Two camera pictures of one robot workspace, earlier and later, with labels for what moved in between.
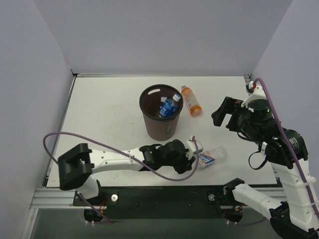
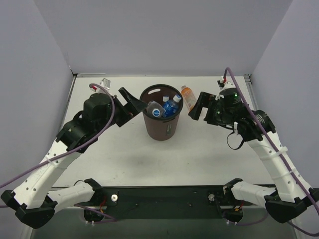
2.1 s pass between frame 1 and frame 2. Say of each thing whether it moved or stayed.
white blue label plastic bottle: moved
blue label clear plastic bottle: stayed
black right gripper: moved
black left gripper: moved
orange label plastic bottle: stayed
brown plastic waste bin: stayed
